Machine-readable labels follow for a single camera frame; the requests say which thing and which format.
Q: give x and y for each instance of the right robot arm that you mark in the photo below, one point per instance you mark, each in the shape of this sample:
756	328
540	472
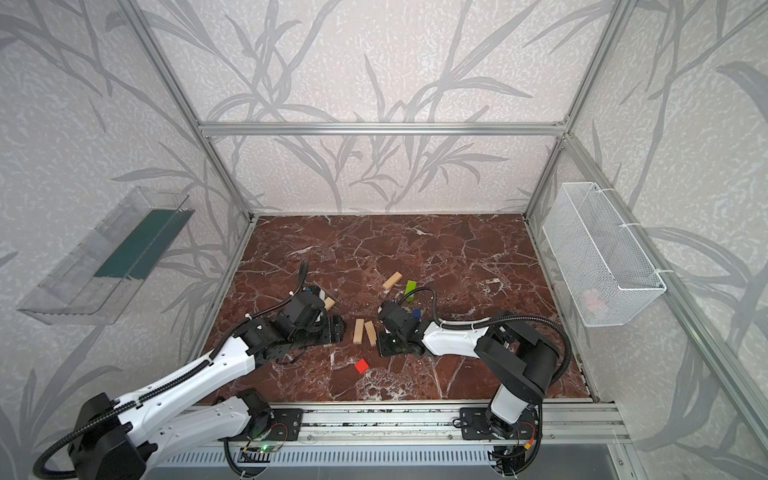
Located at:
527	354

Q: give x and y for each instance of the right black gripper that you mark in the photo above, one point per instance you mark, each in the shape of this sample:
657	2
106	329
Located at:
390	339

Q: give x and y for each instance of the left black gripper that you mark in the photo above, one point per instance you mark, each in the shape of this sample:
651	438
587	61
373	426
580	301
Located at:
327	328

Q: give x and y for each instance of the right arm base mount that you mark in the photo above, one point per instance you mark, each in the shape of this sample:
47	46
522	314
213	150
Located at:
481	424

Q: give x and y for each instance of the red block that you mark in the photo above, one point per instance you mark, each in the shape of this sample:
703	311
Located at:
362	366

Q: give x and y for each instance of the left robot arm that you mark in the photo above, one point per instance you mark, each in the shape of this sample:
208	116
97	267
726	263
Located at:
106	450

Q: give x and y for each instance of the plain wood block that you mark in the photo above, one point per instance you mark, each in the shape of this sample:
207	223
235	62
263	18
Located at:
359	330

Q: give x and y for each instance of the clear plastic wall bin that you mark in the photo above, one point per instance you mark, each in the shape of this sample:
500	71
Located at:
94	284

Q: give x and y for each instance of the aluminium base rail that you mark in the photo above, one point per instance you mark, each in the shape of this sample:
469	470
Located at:
364	423

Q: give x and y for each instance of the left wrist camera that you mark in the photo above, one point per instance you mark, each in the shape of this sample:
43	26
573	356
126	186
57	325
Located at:
317	291

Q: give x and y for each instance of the green block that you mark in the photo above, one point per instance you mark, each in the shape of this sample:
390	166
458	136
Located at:
410	287

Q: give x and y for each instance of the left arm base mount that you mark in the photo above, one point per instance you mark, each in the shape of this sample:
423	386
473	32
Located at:
279	425

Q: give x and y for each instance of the white wire basket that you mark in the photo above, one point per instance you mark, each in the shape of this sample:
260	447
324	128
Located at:
609	276

